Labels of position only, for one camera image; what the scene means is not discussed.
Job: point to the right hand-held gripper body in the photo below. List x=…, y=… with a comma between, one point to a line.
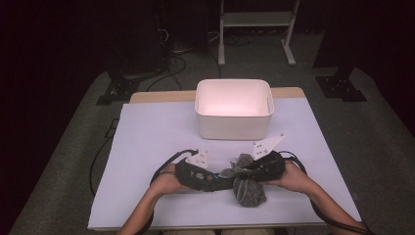
x=270, y=168

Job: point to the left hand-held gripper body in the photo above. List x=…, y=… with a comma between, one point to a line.
x=187, y=174

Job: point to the grey cloth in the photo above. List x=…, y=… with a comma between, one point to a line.
x=249, y=194

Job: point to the person's left hand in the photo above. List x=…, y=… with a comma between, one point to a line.
x=166, y=184

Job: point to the person's right hand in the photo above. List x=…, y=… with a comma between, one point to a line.
x=295, y=178

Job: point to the white table cover sheet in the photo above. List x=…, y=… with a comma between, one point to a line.
x=147, y=147

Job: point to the white plastic storage bin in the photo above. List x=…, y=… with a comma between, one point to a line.
x=233, y=125

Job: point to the black stand base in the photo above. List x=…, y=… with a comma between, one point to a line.
x=341, y=86
x=119, y=89

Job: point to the white metal stand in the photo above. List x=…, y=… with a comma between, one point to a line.
x=257, y=19

